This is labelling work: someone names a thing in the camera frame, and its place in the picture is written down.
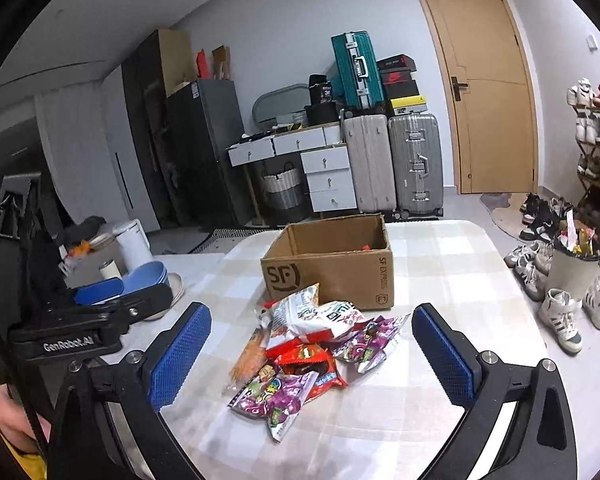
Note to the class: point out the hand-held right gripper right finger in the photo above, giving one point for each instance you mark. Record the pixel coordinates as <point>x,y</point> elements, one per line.
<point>445,355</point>

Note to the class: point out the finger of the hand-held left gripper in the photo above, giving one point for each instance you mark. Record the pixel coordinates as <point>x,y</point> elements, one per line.
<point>147,302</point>

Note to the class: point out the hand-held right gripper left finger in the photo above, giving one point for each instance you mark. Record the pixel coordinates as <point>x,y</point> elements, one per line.
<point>180,355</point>

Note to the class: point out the orange snack packet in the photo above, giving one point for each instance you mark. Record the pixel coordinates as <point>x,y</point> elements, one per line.
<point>250,360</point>

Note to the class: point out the snack packets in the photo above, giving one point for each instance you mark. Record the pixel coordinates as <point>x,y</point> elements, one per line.
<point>370,342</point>

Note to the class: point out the purple candy packet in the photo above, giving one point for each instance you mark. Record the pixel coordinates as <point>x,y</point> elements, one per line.
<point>280,400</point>

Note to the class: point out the red cookie packet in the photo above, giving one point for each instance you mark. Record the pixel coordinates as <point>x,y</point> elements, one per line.
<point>310,367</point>
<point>292,344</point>

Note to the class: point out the white snack packet red print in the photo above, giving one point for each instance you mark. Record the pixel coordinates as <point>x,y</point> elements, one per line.
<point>337,317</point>

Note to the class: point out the white and red chip bag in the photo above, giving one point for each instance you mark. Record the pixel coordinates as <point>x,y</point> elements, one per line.
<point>295,315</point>

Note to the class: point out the brown cardboard box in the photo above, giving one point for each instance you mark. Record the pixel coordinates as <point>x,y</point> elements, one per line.
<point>330,265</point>

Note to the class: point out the person's left forearm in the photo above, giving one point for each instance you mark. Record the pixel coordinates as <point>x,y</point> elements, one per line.
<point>10,415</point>

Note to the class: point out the white bin with snacks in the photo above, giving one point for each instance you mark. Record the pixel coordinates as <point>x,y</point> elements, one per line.
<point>572,272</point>

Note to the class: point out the blue plastic bowl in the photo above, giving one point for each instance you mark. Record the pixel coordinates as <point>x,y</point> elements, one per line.
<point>130,282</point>

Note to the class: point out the beige plate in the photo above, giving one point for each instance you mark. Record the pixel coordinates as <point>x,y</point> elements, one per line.
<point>175,292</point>

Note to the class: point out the white cup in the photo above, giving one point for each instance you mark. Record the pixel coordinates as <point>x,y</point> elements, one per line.
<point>110,270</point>

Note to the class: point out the white kettle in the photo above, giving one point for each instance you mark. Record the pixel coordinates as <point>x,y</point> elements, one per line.
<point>135,247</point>

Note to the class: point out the dark cloth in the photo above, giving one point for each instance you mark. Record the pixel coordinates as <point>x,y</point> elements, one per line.
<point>82,230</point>

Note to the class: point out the group of sneakers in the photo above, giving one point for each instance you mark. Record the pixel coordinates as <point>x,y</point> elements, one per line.
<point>560,317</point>

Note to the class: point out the black metal stand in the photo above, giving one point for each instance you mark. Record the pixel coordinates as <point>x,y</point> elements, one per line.
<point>17,200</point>

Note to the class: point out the round beige rug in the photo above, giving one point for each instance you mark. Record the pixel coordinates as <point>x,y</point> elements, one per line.
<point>505,220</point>

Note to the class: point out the dark grey refrigerator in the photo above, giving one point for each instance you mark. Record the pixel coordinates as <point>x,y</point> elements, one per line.
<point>205,160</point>

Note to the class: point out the grey door mat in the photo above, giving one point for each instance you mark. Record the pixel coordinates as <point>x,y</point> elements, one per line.
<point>495,200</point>

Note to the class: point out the striped laundry basket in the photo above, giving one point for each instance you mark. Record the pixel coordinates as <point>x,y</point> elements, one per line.
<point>282,187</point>

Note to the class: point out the grey suitcase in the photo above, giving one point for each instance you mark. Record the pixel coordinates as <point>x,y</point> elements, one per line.
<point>415,165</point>

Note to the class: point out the dark wooden wardrobe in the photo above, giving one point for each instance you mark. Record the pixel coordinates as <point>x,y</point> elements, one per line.
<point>145,110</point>

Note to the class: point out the beige suitcase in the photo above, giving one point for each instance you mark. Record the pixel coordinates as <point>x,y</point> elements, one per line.
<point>370,165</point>

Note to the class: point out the white drawer cabinet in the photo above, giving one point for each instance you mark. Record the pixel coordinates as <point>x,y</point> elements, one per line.
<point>327,180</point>

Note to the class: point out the white desk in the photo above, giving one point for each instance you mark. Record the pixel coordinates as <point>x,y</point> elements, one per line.
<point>290,142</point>

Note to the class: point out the oval grey mirror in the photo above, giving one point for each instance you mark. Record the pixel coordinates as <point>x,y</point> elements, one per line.
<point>280,102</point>

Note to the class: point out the wooden door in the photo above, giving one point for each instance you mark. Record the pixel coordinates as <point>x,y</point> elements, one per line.
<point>485,110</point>

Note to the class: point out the brown paper bag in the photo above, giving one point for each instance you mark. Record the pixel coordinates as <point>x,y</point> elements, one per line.
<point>221,62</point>

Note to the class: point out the large black shoe box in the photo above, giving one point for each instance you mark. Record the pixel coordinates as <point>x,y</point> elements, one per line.
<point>402,91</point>

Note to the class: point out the black box with white print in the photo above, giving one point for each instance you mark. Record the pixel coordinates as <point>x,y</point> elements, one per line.
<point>321,90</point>

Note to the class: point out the red and black shoe box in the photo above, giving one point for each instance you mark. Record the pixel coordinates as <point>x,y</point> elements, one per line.
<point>396,77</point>

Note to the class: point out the teal suitcase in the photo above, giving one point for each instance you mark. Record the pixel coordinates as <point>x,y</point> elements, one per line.
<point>352,75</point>

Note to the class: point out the white light switch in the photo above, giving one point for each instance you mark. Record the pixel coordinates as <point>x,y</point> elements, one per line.
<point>592,42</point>

